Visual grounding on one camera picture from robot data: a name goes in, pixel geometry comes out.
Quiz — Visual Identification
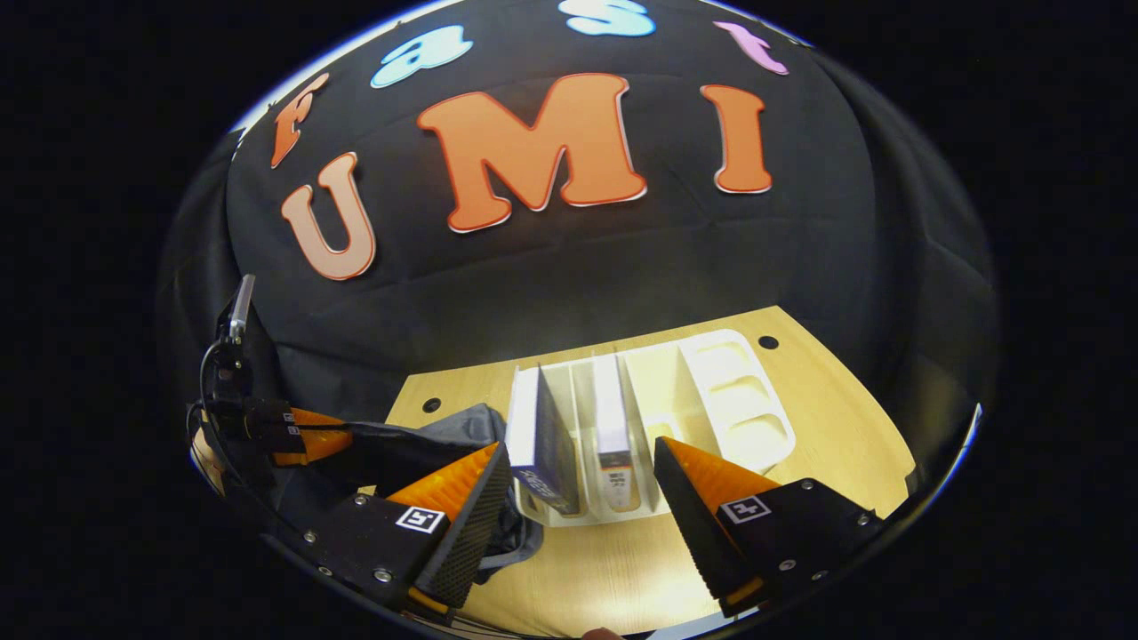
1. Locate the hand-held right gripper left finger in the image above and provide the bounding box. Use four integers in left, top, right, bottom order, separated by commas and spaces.
262, 442, 515, 619

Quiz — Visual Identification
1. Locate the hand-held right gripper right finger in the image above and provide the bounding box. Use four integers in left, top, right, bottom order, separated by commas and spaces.
653, 436, 887, 620

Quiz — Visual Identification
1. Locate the grey schoolbag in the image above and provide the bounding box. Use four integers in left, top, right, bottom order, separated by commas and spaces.
258, 403, 545, 588

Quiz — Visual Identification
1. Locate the blue cover book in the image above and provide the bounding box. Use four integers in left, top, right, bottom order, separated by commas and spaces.
504, 365, 584, 517

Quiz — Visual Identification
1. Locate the cream bookshelf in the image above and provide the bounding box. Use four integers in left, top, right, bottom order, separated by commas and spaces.
507, 329, 797, 530

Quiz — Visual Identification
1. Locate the white portrait cover book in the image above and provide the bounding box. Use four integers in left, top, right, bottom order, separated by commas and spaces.
590, 355, 644, 516

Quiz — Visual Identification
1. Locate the black cable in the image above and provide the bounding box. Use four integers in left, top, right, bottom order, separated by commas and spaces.
185, 338, 268, 512

